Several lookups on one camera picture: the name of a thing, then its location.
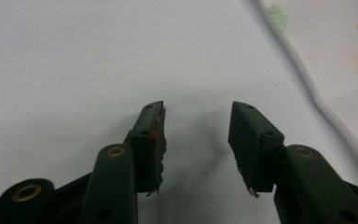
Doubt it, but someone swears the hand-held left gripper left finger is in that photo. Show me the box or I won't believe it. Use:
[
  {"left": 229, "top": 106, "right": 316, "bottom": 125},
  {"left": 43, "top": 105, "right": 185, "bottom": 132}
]
[{"left": 123, "top": 100, "right": 168, "bottom": 197}]

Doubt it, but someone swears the white cable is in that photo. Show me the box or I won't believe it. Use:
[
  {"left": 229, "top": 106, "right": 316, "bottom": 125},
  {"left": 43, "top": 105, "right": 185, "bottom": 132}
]
[{"left": 255, "top": 0, "right": 358, "bottom": 192}]

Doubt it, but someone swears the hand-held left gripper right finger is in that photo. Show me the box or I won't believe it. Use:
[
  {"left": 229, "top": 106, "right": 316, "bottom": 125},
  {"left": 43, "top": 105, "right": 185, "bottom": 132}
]
[{"left": 227, "top": 101, "right": 285, "bottom": 199}]

